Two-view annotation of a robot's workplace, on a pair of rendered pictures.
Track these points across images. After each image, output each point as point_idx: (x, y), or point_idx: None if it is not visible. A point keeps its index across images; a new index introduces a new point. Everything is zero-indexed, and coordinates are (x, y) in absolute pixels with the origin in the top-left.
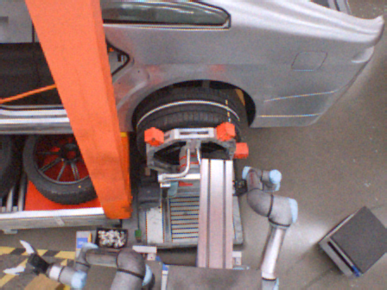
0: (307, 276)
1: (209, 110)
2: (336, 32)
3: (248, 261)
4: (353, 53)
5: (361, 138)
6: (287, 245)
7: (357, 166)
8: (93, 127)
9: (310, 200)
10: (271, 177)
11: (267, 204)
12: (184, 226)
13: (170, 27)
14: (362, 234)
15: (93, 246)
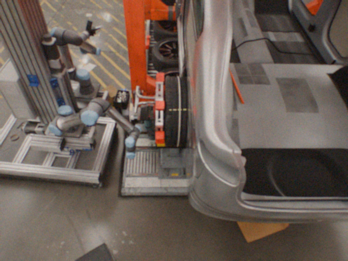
0: (86, 243)
1: (173, 93)
2: (204, 101)
3: (107, 199)
4: (198, 134)
5: None
6: (114, 230)
7: None
8: None
9: (150, 258)
10: (128, 137)
11: (93, 100)
12: (138, 158)
13: (193, 20)
14: None
15: (97, 50)
